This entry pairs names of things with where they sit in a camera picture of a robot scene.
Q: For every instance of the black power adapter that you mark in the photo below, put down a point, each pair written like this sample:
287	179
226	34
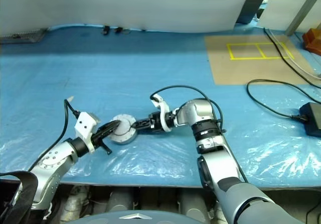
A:
312	118

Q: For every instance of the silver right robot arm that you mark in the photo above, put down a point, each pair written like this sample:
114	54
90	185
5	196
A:
200	113

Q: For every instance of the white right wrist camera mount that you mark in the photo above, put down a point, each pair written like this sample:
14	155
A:
164	108

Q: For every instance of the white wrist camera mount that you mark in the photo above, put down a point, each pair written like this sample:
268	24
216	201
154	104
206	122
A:
84	127
164	108

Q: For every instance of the small black clip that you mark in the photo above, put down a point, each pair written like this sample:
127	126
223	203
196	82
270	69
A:
118	30
105	30

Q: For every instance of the aluminium profile post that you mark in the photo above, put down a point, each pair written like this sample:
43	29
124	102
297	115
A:
303	10

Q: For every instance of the small white tag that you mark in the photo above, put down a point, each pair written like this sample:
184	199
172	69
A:
70	99

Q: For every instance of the grey rounded cylinder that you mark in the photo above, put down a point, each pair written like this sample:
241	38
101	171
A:
121	199
193	200
72	204

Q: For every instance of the brown cardboard sheet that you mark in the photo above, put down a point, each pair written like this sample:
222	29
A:
220	68

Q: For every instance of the dark grey column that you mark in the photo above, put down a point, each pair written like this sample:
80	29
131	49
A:
250	5

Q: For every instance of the metal mesh tray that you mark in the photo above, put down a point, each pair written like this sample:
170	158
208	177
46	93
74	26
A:
25	37

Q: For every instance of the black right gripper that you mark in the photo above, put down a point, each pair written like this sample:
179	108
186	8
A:
155	123

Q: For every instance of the orange brown block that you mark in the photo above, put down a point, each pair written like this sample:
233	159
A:
313	40

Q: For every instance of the grey motor lid circuit board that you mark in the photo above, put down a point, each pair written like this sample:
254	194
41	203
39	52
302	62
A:
124	124

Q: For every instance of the grey motor housing copper windings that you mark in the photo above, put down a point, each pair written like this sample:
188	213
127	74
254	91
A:
123	139

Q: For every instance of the white board panel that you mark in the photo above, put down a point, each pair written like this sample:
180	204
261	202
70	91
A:
281	8

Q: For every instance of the blue plastic table sheet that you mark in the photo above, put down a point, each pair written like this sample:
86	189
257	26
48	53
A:
150	70

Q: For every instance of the grey robot torso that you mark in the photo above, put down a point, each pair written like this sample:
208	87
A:
113	219

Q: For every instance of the white backdrop sheet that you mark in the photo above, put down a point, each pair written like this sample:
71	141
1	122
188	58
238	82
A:
125	3

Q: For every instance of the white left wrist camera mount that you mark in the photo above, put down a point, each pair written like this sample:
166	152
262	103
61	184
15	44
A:
84	127

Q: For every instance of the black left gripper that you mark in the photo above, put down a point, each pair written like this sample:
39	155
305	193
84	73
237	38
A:
100	138

